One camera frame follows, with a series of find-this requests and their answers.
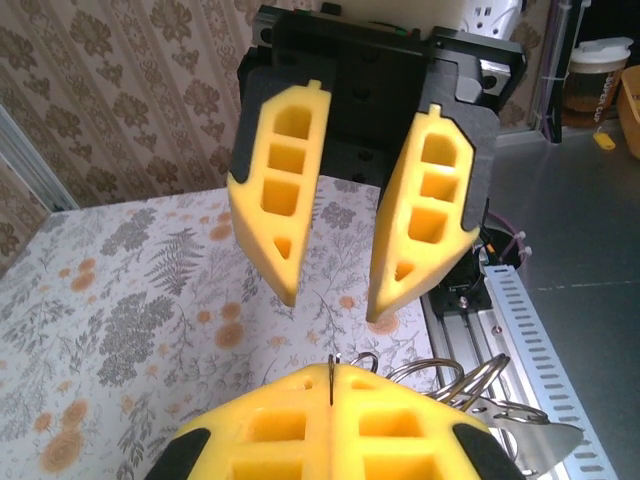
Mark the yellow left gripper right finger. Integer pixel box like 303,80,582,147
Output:
330,363,524,480

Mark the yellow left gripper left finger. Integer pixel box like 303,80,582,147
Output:
143,363,335,480

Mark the silver keyring bunch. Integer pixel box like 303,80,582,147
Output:
327,351,585,480

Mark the white power strip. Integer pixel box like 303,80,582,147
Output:
459,0,524,39

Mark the floral table mat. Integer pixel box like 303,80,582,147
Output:
0,174,436,480

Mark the grey metal panel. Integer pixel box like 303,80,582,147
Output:
487,124,640,480

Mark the plastic cup with brown drink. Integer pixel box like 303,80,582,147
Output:
562,37,634,129

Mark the tan basket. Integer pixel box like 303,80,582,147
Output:
615,64,640,161

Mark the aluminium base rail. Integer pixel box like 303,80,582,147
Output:
419,289,551,480

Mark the black cable socket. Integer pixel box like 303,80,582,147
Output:
477,224,526,274

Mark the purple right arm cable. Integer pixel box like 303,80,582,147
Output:
487,209,532,266

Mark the white slotted cable duct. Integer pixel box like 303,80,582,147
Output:
482,264,619,480

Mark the aluminium frame post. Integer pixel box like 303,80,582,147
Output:
0,104,80,214

